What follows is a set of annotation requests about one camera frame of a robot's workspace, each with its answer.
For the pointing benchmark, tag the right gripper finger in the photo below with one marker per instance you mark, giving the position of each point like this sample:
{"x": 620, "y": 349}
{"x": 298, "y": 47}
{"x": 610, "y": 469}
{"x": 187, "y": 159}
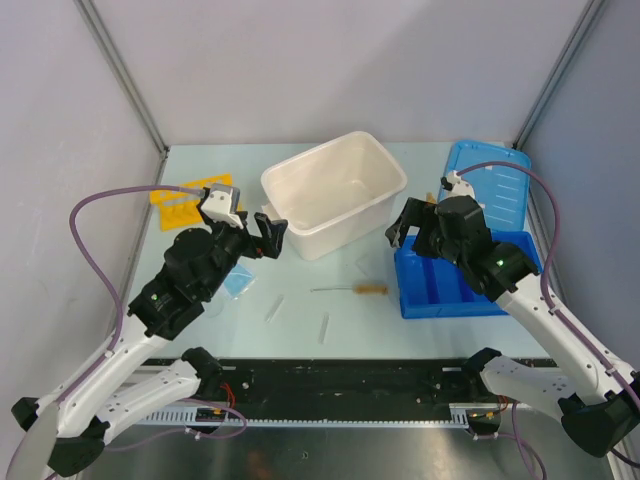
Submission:
{"x": 397, "y": 233}
{"x": 418, "y": 213}

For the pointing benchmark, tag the white cable duct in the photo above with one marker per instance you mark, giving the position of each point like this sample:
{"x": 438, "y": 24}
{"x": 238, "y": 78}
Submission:
{"x": 448, "y": 416}

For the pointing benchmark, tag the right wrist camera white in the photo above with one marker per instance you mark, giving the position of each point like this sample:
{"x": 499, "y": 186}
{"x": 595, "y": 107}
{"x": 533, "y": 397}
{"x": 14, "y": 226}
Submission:
{"x": 453, "y": 185}

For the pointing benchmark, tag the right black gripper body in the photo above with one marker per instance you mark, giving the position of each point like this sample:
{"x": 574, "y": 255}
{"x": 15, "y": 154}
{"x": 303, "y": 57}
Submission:
{"x": 430, "y": 241}

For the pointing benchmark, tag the clear glass test tube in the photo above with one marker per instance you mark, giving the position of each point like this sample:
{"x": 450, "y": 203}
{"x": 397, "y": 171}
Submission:
{"x": 324, "y": 328}
{"x": 274, "y": 309}

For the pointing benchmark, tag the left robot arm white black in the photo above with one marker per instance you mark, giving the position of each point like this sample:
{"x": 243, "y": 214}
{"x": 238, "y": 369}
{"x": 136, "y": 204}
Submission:
{"x": 69, "y": 428}

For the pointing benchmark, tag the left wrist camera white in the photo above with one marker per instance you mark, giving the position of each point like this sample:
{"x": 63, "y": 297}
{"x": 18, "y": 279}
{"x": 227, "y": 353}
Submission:
{"x": 220, "y": 205}

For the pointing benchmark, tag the blue face mask in bag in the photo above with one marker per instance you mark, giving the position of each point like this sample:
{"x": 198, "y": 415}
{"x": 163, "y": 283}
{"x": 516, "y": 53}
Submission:
{"x": 238, "y": 281}

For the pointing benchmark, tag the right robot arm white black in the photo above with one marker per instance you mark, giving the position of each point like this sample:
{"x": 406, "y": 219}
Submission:
{"x": 596, "y": 396}

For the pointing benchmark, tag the yellow test tube rack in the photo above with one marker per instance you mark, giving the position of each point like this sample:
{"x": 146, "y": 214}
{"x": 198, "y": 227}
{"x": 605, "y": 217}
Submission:
{"x": 179, "y": 210}

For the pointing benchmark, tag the blue plastic lid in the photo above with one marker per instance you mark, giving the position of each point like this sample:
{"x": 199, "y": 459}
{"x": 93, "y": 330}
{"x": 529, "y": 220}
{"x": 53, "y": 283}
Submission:
{"x": 501, "y": 191}

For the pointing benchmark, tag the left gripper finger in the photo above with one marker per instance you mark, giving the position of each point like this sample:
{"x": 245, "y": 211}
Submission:
{"x": 265, "y": 249}
{"x": 271, "y": 230}

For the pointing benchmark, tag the white plastic tub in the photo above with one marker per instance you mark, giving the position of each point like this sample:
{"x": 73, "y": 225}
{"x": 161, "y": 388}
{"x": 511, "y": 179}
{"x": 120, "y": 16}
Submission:
{"x": 334, "y": 193}

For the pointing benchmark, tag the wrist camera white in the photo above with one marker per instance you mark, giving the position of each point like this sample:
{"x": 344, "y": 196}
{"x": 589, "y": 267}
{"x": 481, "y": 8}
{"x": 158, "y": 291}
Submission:
{"x": 220, "y": 205}
{"x": 453, "y": 185}

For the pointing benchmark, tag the blue compartment tray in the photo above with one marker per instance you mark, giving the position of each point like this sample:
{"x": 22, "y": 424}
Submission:
{"x": 436, "y": 288}

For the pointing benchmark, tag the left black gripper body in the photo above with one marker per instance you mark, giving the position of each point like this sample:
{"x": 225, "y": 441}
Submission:
{"x": 231, "y": 241}

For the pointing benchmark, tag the brown bottle brush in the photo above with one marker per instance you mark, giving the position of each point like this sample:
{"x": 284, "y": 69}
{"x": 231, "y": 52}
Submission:
{"x": 358, "y": 289}

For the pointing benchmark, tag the clear watch glass dish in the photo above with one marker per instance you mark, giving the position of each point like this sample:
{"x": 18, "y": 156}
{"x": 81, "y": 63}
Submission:
{"x": 214, "y": 307}

